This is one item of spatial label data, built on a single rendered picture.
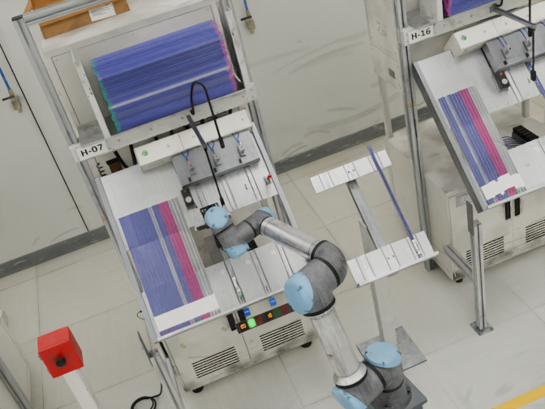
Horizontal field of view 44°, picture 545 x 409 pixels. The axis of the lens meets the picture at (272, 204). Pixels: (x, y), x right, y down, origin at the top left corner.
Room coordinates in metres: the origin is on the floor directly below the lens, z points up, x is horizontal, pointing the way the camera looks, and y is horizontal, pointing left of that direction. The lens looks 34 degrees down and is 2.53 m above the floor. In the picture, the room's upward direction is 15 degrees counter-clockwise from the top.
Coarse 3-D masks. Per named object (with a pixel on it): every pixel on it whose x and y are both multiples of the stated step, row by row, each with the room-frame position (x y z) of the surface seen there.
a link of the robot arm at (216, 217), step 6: (210, 210) 1.94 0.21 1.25; (216, 210) 1.93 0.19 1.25; (222, 210) 1.93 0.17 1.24; (210, 216) 1.92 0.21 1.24; (216, 216) 1.92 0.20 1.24; (222, 216) 1.92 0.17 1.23; (210, 222) 1.91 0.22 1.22; (216, 222) 1.91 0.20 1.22; (222, 222) 1.91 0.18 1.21; (228, 222) 1.93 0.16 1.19; (210, 228) 1.94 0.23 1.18; (216, 228) 1.91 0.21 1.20; (222, 228) 1.91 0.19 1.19
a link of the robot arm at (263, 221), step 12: (252, 216) 1.98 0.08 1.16; (264, 216) 1.96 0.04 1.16; (252, 228) 1.93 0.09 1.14; (264, 228) 1.91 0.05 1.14; (276, 228) 1.88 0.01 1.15; (288, 228) 1.85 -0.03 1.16; (276, 240) 1.85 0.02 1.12; (288, 240) 1.81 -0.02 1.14; (300, 240) 1.77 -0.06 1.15; (312, 240) 1.75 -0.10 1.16; (324, 240) 1.73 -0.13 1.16; (300, 252) 1.75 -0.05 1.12; (312, 252) 1.70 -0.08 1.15; (324, 252) 1.66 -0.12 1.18; (336, 252) 1.65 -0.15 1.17; (336, 264) 1.60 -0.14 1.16
